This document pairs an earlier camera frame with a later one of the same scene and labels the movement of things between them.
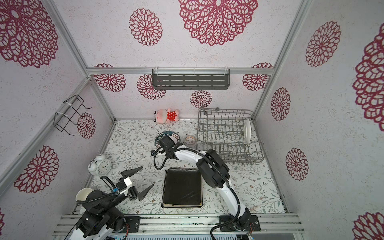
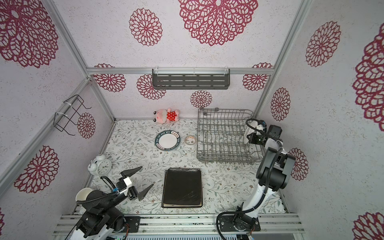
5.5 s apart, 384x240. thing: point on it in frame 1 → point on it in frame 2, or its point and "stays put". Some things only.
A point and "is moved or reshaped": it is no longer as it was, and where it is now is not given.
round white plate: [174, 136] stays put
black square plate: [182, 188] stays put
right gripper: [167, 155] → [253, 137]
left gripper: [134, 193] stays put
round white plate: [247, 131] is moved or reshaped
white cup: [82, 194] stays put
